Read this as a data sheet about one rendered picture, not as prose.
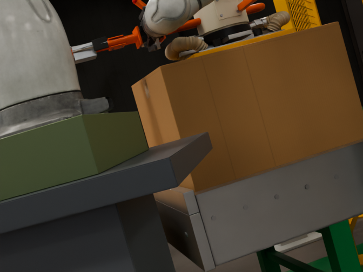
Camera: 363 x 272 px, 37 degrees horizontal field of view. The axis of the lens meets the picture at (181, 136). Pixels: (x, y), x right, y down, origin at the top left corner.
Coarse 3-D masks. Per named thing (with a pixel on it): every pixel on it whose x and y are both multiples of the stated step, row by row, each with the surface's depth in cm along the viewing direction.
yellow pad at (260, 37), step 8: (256, 32) 170; (272, 32) 169; (280, 32) 168; (288, 32) 169; (216, 40) 167; (240, 40) 166; (248, 40) 166; (256, 40) 166; (216, 48) 163; (224, 48) 164; (192, 56) 162
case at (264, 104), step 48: (240, 48) 158; (288, 48) 163; (336, 48) 168; (144, 96) 176; (192, 96) 154; (240, 96) 158; (288, 96) 162; (336, 96) 167; (240, 144) 157; (288, 144) 161; (336, 144) 166
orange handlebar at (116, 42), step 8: (248, 0) 162; (256, 0) 160; (240, 8) 169; (248, 8) 178; (256, 8) 179; (264, 8) 181; (184, 24) 173; (192, 24) 174; (112, 40) 168; (120, 40) 168; (128, 40) 169; (136, 40) 174; (112, 48) 170
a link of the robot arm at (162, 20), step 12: (156, 0) 133; (168, 0) 132; (180, 0) 133; (192, 0) 138; (156, 12) 134; (168, 12) 133; (180, 12) 133; (192, 12) 140; (156, 24) 138; (168, 24) 136; (180, 24) 138
